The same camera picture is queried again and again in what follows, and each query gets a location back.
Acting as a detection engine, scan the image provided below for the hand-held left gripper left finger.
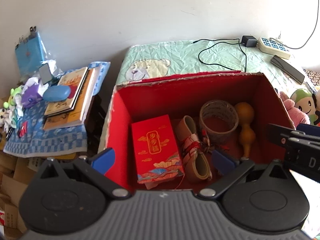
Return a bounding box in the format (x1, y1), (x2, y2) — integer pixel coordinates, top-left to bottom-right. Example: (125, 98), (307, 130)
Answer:
(38, 148), (132, 200)

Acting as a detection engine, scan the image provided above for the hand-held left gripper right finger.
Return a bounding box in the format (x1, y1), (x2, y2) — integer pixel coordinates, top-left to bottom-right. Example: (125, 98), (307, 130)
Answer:
(199, 149), (293, 200)

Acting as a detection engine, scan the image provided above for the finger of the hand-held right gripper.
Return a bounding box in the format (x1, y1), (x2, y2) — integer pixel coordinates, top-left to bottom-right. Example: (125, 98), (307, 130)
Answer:
(265, 123), (299, 146)
(297, 123), (320, 138)

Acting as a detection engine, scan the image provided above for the brown gourd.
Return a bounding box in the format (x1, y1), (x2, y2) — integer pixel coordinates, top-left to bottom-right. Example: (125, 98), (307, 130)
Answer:
(234, 102), (256, 159)

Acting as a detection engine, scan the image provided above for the small red gift box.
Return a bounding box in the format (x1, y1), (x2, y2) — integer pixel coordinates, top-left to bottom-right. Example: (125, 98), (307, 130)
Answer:
(131, 114), (186, 184)

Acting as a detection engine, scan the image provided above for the clear tape roll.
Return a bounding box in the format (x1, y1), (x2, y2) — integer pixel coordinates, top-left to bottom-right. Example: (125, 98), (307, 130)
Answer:
(199, 100), (240, 145)

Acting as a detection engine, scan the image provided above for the large red cardboard box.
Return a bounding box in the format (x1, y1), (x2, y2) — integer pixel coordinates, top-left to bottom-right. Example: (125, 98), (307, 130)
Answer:
(99, 71), (297, 193)

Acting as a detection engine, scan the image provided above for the pink plush toy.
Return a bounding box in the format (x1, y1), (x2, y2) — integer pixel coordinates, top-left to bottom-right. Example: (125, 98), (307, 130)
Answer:
(279, 91), (310, 128)

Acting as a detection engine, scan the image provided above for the green plush toy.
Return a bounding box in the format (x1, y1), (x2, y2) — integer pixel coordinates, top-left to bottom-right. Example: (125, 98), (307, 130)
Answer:
(290, 88), (320, 127)

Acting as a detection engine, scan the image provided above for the stack of books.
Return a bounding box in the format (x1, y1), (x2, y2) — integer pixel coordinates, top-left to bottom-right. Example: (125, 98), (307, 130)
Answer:
(43, 68), (97, 131)

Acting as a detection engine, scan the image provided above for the dark patterned cloth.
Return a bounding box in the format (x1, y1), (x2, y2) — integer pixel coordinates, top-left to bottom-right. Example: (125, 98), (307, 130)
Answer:
(302, 69), (320, 87)

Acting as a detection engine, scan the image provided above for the blue checkered cloth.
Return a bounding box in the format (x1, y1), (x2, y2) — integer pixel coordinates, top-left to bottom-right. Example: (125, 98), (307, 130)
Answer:
(3, 61), (111, 158)

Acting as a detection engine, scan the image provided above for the black remote control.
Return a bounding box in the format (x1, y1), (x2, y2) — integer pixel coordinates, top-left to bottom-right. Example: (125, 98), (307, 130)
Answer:
(270, 55), (305, 84)

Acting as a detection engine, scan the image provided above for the blue glasses case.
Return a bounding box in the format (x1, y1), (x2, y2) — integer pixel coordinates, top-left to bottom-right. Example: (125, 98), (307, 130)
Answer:
(43, 85), (72, 102)

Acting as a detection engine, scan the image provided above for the white power strip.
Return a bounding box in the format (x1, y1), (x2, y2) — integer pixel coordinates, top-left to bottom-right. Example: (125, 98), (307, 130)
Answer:
(257, 37), (292, 60)

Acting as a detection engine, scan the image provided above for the stack of cardboard boxes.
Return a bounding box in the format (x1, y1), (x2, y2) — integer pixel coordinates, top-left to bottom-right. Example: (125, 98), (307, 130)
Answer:
(0, 150), (50, 240)

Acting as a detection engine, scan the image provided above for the black power adapter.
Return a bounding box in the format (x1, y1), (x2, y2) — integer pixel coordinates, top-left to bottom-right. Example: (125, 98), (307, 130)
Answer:
(241, 35), (258, 48)

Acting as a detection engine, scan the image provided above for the purple toy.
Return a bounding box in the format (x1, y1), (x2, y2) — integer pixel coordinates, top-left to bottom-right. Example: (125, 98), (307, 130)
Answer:
(21, 84), (44, 108)

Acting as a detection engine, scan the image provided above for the small grey phone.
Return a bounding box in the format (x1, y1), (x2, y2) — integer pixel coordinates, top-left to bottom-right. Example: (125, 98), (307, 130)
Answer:
(38, 64), (52, 85)

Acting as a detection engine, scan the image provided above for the crumpled white plastic bag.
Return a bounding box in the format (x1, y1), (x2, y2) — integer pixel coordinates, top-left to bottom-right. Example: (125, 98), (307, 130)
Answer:
(22, 59), (63, 93)

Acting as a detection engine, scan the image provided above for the green frog toy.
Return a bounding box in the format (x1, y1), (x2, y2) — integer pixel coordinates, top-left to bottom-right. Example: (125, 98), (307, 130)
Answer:
(2, 86), (23, 108)

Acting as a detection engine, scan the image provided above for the printed bear bed sheet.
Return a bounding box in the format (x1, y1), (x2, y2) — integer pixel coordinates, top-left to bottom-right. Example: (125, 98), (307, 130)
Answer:
(99, 39), (320, 230)

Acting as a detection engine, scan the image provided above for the blue bag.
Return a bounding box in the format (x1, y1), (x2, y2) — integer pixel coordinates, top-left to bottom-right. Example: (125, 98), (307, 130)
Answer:
(14, 26), (48, 77)

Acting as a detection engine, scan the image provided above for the white cable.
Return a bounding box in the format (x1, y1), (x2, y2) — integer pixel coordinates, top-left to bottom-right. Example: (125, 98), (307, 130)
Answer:
(276, 2), (320, 50)

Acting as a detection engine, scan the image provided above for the black cable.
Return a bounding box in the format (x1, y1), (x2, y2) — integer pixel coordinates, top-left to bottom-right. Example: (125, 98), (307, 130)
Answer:
(191, 39), (248, 73)

